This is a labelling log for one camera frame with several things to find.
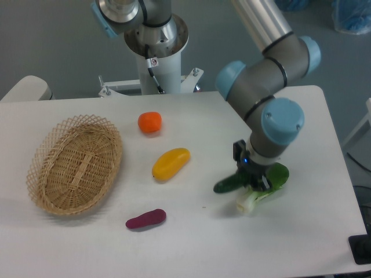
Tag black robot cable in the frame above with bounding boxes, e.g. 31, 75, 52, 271
143, 43, 166, 94

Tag orange tangerine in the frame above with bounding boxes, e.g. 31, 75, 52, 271
137, 111, 162, 133

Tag green bok choy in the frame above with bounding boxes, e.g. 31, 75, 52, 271
236, 163, 289, 214

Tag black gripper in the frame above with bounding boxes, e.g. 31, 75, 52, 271
232, 140, 279, 191

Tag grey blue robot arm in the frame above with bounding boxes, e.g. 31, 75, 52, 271
91, 1, 321, 191

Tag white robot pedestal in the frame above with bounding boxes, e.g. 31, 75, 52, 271
99, 14, 204, 97

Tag woven wicker basket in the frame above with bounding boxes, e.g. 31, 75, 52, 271
26, 115, 122, 215

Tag white furniture frame right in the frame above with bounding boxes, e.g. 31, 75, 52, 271
341, 98, 370, 149

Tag white chair back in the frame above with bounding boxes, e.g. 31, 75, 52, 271
1, 75, 55, 103

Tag purple sweet potato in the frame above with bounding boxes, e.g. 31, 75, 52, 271
125, 208, 167, 229

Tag blue plastic bag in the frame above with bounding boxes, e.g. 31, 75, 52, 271
332, 0, 370, 35

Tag black floor cable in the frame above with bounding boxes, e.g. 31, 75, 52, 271
347, 151, 371, 170

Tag dark green cucumber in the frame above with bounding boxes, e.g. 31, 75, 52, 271
213, 172, 250, 193

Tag black box at edge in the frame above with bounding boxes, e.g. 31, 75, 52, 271
348, 235, 370, 265

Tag yellow mango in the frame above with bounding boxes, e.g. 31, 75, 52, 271
152, 148, 191, 182

